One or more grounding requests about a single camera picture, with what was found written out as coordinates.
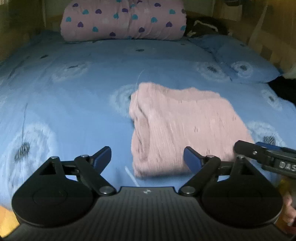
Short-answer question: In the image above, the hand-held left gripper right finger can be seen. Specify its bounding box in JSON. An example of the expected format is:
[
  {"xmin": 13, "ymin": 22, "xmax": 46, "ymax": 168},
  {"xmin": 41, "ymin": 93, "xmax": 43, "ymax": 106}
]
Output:
[{"xmin": 179, "ymin": 146, "xmax": 263, "ymax": 195}]

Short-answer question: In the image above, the blue dandelion-print pillow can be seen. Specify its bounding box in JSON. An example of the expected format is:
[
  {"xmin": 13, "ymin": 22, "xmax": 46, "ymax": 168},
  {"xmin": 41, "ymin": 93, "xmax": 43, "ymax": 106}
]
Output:
[{"xmin": 188, "ymin": 35, "xmax": 284, "ymax": 84}]

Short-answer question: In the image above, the pink heart-print rolled quilt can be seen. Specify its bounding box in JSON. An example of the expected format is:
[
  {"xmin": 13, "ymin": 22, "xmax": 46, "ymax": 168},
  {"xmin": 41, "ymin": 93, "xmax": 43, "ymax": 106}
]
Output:
[{"xmin": 60, "ymin": 0, "xmax": 187, "ymax": 42}]

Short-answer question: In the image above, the pink knit cardigan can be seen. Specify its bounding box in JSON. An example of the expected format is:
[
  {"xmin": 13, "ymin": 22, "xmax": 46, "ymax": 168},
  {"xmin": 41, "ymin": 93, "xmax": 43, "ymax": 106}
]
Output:
[{"xmin": 128, "ymin": 82, "xmax": 256, "ymax": 178}]

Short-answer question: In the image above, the black cloth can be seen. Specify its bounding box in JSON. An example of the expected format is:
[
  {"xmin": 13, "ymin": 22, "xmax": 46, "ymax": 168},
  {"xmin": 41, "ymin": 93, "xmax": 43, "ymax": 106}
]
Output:
[{"xmin": 268, "ymin": 75, "xmax": 296, "ymax": 106}]

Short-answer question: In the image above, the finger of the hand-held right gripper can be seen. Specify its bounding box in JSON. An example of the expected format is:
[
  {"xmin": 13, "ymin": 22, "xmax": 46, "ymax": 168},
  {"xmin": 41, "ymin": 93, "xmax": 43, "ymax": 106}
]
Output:
[
  {"xmin": 255, "ymin": 142, "xmax": 296, "ymax": 153},
  {"xmin": 233, "ymin": 140, "xmax": 279, "ymax": 168}
]

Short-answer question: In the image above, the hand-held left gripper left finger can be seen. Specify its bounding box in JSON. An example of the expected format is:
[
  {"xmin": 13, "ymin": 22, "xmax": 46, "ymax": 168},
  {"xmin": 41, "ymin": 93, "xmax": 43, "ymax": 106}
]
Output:
[{"xmin": 39, "ymin": 146, "xmax": 117, "ymax": 195}]

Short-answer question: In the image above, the person's right hand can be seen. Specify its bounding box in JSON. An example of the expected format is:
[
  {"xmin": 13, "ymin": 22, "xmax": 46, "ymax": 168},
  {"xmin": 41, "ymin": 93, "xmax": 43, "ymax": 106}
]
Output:
[{"xmin": 282, "ymin": 192, "xmax": 296, "ymax": 232}]

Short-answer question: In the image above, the dark cloth with white trim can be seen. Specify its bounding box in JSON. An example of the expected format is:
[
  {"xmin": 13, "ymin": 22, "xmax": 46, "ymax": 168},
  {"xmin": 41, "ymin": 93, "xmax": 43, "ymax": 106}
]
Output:
[{"xmin": 185, "ymin": 17, "xmax": 234, "ymax": 39}]

